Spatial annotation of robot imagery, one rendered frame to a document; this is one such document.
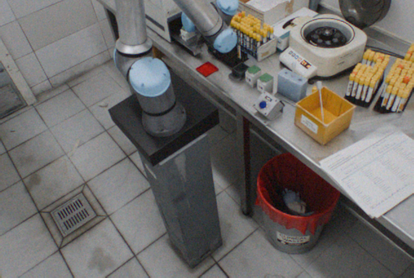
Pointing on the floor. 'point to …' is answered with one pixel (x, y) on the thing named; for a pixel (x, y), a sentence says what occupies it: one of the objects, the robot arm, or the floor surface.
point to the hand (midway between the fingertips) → (202, 48)
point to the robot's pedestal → (187, 200)
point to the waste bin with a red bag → (297, 241)
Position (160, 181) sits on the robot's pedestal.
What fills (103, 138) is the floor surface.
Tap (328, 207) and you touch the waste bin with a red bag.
